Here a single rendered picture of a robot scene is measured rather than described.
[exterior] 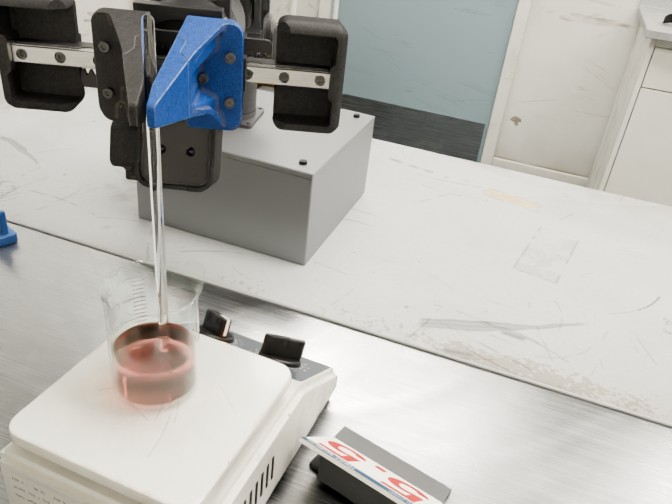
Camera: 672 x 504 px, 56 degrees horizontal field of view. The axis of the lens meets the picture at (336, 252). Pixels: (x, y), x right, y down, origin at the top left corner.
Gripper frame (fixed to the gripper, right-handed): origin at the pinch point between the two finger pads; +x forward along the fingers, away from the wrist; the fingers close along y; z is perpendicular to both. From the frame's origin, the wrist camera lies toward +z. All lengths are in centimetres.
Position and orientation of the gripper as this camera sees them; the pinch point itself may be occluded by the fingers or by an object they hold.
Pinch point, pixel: (157, 92)
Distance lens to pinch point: 32.9
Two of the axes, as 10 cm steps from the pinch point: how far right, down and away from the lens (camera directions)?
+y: -9.9, -0.7, -0.9
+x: 0.4, 5.2, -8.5
